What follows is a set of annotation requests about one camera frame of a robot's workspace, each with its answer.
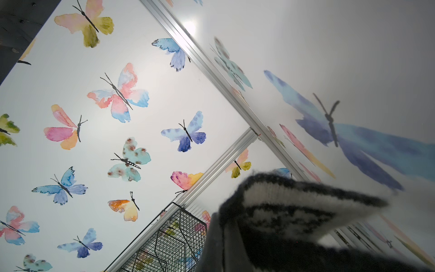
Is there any black wire wall basket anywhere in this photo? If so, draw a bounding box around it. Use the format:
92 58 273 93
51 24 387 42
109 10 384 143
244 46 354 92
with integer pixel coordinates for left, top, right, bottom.
118 205 211 272

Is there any black white patterned knit scarf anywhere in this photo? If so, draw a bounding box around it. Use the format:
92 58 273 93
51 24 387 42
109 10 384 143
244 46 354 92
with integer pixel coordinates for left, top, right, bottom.
195 171 435 272

